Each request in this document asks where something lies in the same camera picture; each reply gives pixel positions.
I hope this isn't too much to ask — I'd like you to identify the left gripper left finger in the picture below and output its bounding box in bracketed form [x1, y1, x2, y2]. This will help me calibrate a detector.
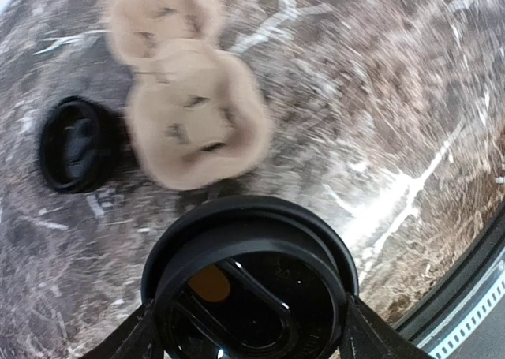
[88, 300, 164, 359]

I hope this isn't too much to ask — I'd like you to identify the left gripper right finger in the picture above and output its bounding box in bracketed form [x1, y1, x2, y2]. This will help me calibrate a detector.
[339, 294, 430, 359]

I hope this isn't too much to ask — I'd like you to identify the stack of black lids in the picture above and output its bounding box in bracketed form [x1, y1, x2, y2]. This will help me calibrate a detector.
[38, 95, 122, 194]

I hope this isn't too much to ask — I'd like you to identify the brown cardboard cup carrier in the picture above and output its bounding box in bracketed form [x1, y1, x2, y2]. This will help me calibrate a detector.
[108, 0, 271, 190]

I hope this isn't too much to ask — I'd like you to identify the white slotted cable duct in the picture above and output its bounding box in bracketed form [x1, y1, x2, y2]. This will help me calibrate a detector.
[417, 256, 504, 359]

